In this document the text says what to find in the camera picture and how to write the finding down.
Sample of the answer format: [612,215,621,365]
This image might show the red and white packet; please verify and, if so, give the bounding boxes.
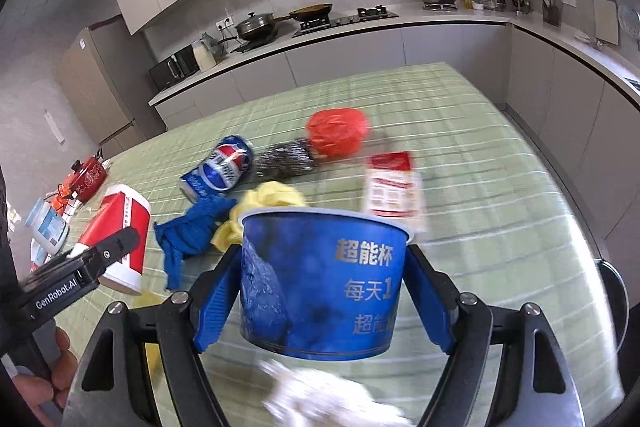
[362,152,426,233]

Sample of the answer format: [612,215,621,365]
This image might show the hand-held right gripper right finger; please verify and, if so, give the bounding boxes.
[407,244,593,427]

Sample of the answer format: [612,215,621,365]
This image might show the black wok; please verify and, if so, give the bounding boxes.
[272,3,334,24]

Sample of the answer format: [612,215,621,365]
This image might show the black trash bin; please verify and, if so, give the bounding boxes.
[592,257,631,388]

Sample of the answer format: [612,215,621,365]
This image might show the white jug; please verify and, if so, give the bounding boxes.
[192,41,217,72]

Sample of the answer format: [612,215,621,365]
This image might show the blue and white packet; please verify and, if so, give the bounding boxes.
[25,197,71,258]

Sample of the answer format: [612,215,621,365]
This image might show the black microwave oven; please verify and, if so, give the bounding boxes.
[148,44,201,92]

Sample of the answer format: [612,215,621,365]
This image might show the black gas stove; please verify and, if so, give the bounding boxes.
[292,7,400,38]

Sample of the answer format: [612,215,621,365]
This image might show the beige refrigerator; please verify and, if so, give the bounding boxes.
[55,14,166,152]

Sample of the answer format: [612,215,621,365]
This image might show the green plaid tablecloth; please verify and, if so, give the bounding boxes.
[30,62,628,427]

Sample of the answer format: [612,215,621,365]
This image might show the red and white paper cup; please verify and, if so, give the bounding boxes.
[75,183,152,297]

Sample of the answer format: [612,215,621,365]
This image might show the orange packet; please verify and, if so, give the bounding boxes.
[50,184,77,214]

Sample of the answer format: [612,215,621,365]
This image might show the blue cloth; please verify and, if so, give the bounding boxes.
[152,194,241,290]

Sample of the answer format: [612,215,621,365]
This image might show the yellow cloth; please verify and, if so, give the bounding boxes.
[212,182,308,255]

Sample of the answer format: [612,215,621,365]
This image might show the black induction cooker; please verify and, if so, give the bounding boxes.
[230,34,281,54]

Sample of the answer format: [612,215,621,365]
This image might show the metal kettle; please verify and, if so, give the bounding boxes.
[200,33,223,58]

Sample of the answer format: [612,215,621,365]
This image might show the white cutting board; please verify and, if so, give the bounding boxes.
[591,0,621,46]

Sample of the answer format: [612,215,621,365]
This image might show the steel wool scourer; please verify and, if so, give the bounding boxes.
[255,138,321,182]

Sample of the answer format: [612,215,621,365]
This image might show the red plastic bag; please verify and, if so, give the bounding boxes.
[306,108,370,160]

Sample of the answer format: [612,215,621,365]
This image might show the white kitchen countertop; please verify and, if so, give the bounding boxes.
[148,2,640,108]

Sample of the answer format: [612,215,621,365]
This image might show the grey lower cabinets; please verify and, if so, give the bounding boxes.
[152,22,640,258]

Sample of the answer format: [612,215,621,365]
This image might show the blue paper cup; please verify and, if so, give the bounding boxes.
[239,207,416,362]

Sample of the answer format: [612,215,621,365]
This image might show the blue soda can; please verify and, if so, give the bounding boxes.
[180,135,257,202]

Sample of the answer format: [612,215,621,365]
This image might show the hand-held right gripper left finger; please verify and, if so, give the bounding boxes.
[61,243,246,427]

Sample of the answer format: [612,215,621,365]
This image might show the person's left hand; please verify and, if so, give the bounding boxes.
[14,326,79,424]

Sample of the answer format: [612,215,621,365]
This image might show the black pot with lid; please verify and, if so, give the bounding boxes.
[235,11,278,42]

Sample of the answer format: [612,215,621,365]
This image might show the white tissue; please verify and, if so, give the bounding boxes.
[260,357,396,427]

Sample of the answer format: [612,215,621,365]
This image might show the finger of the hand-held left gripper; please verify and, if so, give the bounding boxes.
[70,227,142,280]

